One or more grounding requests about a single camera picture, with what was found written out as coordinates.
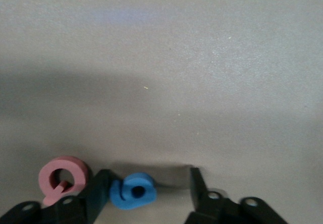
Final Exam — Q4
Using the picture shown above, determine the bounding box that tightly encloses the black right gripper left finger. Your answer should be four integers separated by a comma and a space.
0, 169, 112, 224

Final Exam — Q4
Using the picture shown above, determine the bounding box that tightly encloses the blue foam letter g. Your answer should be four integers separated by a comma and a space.
109, 172, 157, 211

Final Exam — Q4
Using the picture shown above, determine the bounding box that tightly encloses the red foam letter Q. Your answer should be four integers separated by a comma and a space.
38, 155, 89, 206

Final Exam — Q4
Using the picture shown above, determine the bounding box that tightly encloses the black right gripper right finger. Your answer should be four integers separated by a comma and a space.
185, 167, 288, 224

